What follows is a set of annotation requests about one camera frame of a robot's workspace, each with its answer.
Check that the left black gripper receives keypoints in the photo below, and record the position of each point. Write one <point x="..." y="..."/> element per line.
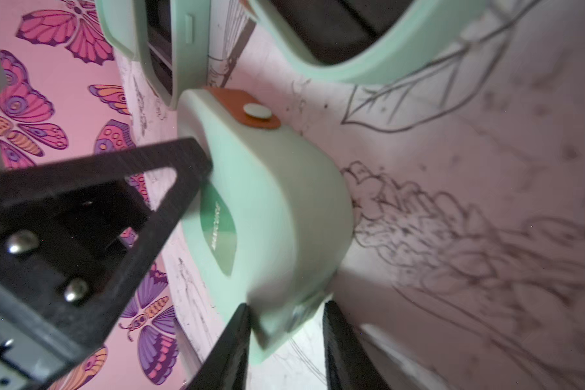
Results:
<point x="38" y="331"/>

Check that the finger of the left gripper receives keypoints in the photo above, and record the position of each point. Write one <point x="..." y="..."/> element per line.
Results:
<point x="100" y="222"/>

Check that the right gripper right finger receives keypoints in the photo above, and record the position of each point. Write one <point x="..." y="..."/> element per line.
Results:
<point x="347" y="364"/>

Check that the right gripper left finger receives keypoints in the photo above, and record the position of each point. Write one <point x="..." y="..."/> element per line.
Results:
<point x="226" y="367"/>

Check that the green clipper case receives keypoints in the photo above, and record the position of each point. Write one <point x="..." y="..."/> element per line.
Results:
<point x="273" y="221"/>

